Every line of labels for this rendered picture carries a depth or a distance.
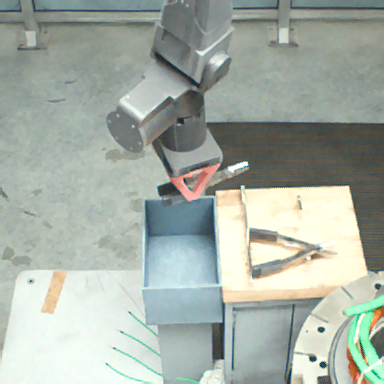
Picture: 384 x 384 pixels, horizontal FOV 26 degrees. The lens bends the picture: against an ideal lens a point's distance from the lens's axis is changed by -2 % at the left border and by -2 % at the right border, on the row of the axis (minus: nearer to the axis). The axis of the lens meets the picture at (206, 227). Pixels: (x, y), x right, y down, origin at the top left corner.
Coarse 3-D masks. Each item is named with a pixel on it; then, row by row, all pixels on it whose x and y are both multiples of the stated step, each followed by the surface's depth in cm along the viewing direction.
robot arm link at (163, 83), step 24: (144, 72) 94; (168, 72) 95; (216, 72) 91; (144, 96) 93; (168, 96) 93; (120, 120) 94; (144, 120) 92; (168, 120) 96; (120, 144) 97; (144, 144) 94
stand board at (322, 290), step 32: (224, 192) 125; (256, 192) 125; (288, 192) 125; (320, 192) 125; (224, 224) 121; (256, 224) 121; (288, 224) 120; (320, 224) 120; (352, 224) 120; (224, 256) 117; (256, 256) 117; (288, 256) 117; (320, 256) 116; (352, 256) 116; (224, 288) 113; (256, 288) 113; (288, 288) 113; (320, 288) 113
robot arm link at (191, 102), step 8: (184, 96) 97; (192, 96) 98; (200, 96) 99; (176, 104) 98; (184, 104) 98; (192, 104) 98; (200, 104) 100; (176, 112) 99; (184, 112) 99; (192, 112) 99
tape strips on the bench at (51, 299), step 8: (56, 272) 152; (64, 272) 152; (56, 280) 151; (64, 280) 151; (48, 288) 149; (56, 288) 149; (48, 296) 148; (56, 296) 148; (48, 304) 147; (56, 304) 147; (48, 312) 146
